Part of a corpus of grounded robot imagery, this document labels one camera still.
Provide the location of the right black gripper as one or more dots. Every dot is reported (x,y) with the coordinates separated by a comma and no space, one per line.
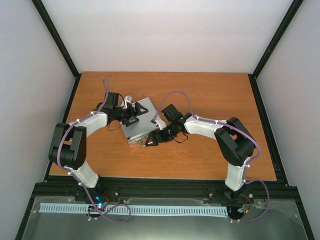
(161,139)

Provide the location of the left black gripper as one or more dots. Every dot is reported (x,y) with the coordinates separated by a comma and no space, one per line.
(131,114)

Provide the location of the aluminium poker case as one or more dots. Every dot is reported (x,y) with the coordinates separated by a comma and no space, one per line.
(139,131)

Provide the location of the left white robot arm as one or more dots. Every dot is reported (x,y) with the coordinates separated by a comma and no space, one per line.
(68,149)

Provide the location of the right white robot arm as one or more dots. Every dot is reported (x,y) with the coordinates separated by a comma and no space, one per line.
(235,143)

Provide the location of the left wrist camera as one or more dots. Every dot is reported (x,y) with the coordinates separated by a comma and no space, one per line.
(117,101)

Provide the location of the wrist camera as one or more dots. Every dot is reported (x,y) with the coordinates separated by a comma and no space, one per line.
(171,113)
(117,101)

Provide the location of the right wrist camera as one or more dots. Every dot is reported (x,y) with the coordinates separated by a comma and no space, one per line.
(171,113)

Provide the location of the white slotted cable duct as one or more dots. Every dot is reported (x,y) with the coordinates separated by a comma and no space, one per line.
(135,210)

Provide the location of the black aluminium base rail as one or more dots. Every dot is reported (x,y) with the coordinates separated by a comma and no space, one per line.
(212,191)

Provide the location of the left black frame post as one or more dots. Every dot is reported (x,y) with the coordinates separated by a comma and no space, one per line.
(43,13)

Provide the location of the black frame post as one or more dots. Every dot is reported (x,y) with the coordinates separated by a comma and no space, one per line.
(281,29)
(43,13)

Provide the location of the right black frame post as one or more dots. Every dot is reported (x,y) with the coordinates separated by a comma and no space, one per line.
(281,29)

